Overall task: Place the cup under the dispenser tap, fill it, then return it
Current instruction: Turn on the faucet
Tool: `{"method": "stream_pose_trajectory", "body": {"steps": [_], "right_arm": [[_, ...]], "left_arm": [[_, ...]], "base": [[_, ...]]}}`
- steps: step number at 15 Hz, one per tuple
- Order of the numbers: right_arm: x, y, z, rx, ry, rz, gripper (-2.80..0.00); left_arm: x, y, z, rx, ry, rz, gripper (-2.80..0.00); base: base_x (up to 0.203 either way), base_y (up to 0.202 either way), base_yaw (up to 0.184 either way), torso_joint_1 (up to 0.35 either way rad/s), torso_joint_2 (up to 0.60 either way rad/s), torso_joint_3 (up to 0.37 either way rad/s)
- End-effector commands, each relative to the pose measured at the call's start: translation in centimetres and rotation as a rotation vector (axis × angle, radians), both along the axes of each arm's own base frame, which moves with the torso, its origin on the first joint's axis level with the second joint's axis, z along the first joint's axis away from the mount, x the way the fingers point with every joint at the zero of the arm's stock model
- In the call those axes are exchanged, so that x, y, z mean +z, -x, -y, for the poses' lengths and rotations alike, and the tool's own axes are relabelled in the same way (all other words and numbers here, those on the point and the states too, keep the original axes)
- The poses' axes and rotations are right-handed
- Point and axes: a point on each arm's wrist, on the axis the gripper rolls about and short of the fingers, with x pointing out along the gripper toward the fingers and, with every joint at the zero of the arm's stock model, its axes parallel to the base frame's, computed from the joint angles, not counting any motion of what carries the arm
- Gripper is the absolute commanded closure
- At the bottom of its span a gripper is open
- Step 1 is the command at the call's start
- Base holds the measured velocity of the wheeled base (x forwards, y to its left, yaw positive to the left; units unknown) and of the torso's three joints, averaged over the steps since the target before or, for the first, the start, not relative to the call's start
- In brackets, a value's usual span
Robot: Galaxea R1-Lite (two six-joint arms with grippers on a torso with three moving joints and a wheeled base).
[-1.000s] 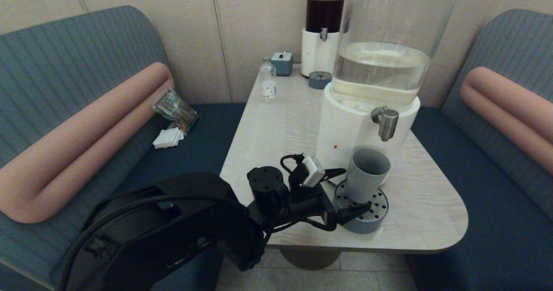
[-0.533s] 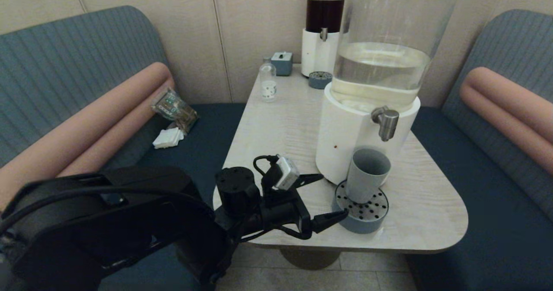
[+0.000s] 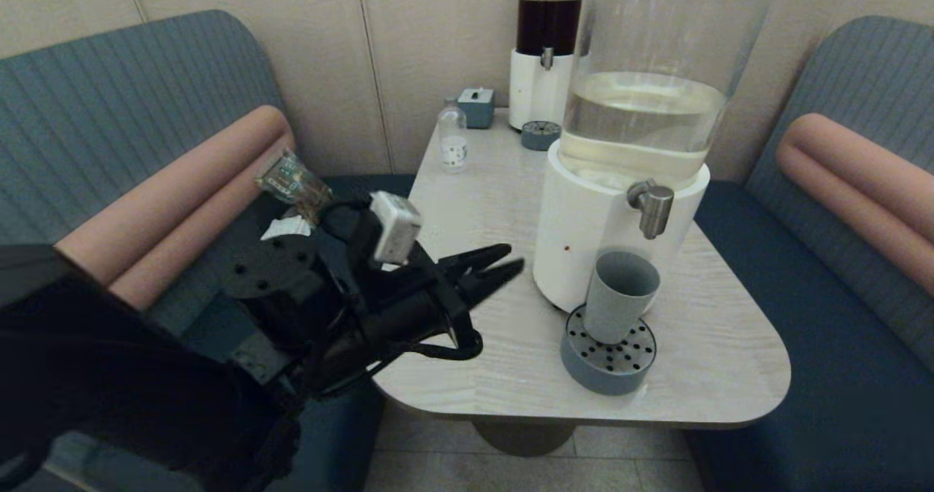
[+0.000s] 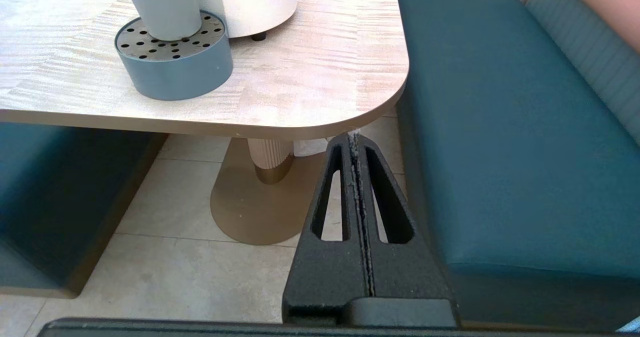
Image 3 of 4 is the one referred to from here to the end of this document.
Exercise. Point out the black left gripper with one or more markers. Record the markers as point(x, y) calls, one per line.
point(408, 309)

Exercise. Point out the grey plastic cup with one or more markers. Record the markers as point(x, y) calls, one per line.
point(619, 302)

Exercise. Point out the steel water dispenser tap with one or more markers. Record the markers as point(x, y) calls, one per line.
point(653, 211)

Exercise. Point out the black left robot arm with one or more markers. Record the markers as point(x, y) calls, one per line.
point(109, 375)

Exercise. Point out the clear water dispenser white base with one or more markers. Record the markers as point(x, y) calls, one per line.
point(584, 222)

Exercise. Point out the clear glass bottle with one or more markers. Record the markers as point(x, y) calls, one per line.
point(452, 136)

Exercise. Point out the small blue perforated drip tray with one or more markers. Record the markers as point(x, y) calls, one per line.
point(540, 138)

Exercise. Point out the blue-grey tissue box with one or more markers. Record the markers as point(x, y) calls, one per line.
point(477, 109)

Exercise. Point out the large blue perforated drip tray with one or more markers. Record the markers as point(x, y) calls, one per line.
point(609, 371)

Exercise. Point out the dark juice dispenser white base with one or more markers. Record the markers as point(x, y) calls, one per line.
point(531, 92)

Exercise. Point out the white paper napkins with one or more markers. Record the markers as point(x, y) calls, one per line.
point(281, 229)

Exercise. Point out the clear snack packet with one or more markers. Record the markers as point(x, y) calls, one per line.
point(288, 178)

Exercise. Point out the small steel juice dispenser tap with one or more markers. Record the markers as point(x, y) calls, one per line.
point(546, 58)

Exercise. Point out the pink sofa bolster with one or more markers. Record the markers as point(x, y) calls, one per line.
point(861, 177)
point(168, 200)

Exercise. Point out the grey-blue ribbed sofa backrest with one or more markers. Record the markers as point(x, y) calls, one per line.
point(875, 76)
point(109, 90)

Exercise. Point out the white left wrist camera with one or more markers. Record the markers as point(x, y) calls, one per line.
point(394, 225)

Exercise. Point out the round table pedestal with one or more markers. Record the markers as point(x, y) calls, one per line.
point(522, 437)

